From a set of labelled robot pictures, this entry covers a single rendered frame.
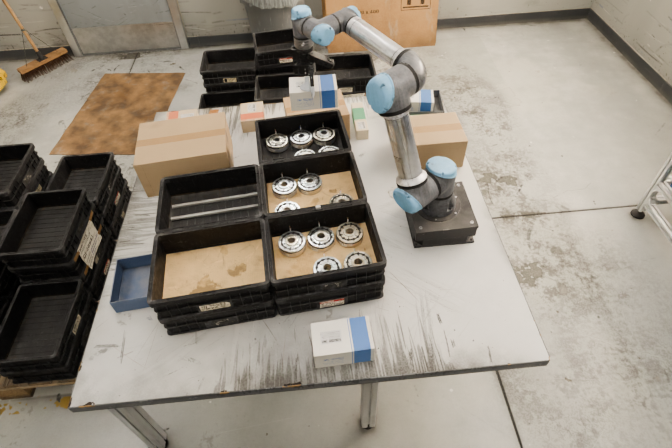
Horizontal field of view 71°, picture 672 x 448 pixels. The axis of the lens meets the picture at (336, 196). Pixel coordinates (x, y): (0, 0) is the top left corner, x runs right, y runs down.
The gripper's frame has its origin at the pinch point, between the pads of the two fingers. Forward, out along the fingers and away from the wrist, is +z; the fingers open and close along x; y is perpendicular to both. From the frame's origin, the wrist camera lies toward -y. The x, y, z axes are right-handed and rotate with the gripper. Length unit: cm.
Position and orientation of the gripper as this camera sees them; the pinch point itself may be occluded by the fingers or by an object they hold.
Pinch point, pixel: (313, 88)
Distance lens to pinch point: 204.3
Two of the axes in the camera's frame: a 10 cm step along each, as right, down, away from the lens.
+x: 0.8, 7.2, -6.9
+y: -10.0, 0.9, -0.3
